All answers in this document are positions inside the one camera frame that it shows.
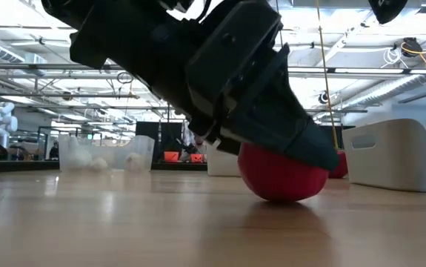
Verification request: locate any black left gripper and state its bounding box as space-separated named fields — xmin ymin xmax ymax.
xmin=184 ymin=0 xmax=340 ymax=172

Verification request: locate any red plastic tomato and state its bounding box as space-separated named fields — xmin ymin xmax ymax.
xmin=237 ymin=142 xmax=330 ymax=203
xmin=327 ymin=149 xmax=350 ymax=179

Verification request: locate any white garlic bulb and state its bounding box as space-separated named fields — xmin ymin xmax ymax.
xmin=89 ymin=156 xmax=109 ymax=173
xmin=124 ymin=152 xmax=146 ymax=172

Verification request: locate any black ceiling device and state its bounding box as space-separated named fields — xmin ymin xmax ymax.
xmin=401 ymin=36 xmax=424 ymax=59

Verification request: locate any white plastic bin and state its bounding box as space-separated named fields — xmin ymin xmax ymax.
xmin=205 ymin=142 xmax=242 ymax=178

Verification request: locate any black partition panel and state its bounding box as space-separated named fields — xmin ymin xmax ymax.
xmin=135 ymin=121 xmax=183 ymax=164

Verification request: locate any grey plastic bin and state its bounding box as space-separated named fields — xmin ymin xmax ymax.
xmin=341 ymin=118 xmax=426 ymax=194

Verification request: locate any clear plastic bin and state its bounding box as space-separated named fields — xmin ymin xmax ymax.
xmin=57 ymin=133 xmax=156 ymax=173

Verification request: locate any person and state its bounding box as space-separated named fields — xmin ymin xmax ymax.
xmin=48 ymin=141 xmax=60 ymax=160

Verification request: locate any yellow cable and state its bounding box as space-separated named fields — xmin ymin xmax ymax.
xmin=316 ymin=0 xmax=340 ymax=150

